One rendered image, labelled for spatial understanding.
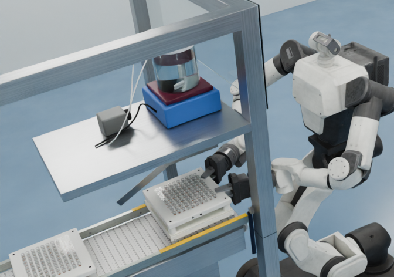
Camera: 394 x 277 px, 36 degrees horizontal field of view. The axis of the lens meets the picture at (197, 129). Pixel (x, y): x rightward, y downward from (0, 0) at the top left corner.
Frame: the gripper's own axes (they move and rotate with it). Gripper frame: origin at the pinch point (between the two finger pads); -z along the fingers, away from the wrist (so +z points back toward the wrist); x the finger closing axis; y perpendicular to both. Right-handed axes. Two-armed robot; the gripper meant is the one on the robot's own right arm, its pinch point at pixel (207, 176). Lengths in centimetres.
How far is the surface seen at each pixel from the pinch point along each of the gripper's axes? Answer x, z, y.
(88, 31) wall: 57, 223, 268
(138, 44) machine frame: -69, -36, -9
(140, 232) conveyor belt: 11.4, -26.6, 14.0
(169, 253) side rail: 9.3, -33.0, -3.8
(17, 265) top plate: 5, -63, 37
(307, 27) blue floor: 88, 355, 112
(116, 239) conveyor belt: 11.6, -33.3, 20.0
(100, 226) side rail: 9.1, -32.3, 27.7
